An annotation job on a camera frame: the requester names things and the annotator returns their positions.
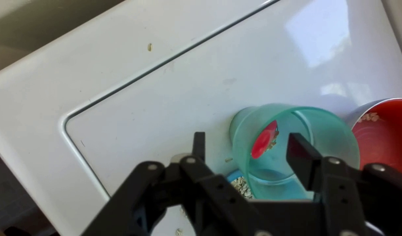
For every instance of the white washing machine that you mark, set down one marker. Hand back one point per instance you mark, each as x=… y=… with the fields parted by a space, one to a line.
x=166 y=87

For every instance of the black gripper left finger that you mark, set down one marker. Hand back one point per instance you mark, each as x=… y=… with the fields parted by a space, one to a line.
x=183 y=197

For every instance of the heap of oat flakes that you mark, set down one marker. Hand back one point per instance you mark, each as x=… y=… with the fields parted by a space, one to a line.
x=243 y=188

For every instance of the orange and silver bowl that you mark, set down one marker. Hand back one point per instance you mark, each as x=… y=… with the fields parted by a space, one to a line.
x=387 y=135

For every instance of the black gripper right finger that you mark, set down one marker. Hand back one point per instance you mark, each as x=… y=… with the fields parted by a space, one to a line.
x=363 y=201

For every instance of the translucent green plastic cup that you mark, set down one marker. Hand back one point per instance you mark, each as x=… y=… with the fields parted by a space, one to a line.
x=333 y=135

